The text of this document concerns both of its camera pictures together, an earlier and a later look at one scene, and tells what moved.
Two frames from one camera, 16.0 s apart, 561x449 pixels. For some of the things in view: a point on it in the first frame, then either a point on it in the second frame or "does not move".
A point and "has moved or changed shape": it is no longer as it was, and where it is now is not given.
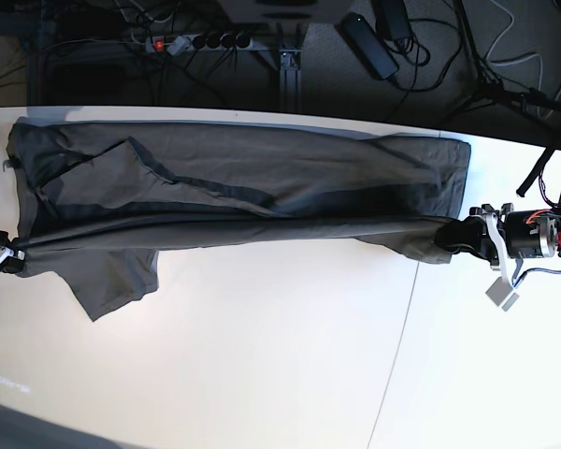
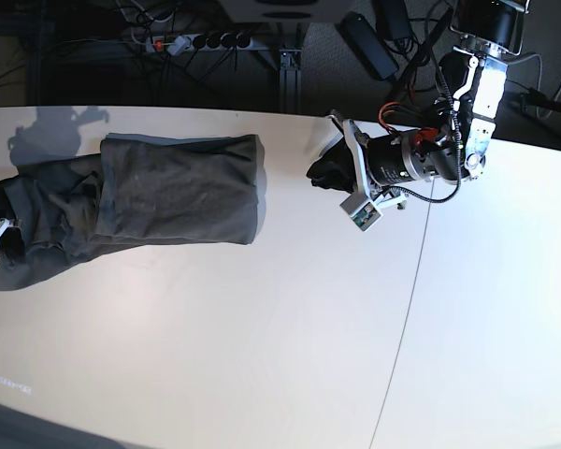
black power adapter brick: x=369 y=46 does not move
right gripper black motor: x=528 y=234 to x=390 y=158
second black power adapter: x=391 y=19 does not move
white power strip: x=159 y=44 does not move
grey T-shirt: x=94 y=202 has moved or changed shape
